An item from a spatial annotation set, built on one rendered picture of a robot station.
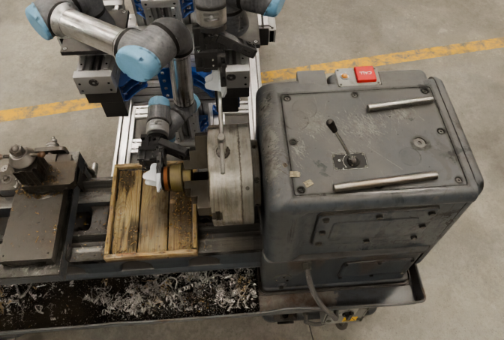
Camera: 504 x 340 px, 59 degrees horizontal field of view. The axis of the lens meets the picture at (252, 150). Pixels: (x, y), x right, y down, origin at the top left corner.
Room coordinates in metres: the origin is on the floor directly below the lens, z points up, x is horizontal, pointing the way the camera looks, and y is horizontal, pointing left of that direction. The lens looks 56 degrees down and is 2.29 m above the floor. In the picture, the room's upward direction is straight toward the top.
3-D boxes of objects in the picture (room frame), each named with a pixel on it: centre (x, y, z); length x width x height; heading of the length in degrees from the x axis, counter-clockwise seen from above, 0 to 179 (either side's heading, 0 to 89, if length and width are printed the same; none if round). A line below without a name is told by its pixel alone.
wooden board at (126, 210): (0.71, 0.34, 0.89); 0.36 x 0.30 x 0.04; 4
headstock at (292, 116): (0.78, -0.32, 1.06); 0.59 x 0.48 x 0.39; 94
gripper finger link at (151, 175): (0.72, 0.31, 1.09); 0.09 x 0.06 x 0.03; 4
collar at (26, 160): (0.77, 0.71, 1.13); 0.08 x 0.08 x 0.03
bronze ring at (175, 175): (0.72, 0.23, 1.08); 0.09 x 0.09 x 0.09; 4
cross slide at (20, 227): (0.70, 0.71, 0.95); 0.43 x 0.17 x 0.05; 4
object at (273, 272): (0.78, -0.32, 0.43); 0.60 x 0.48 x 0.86; 94
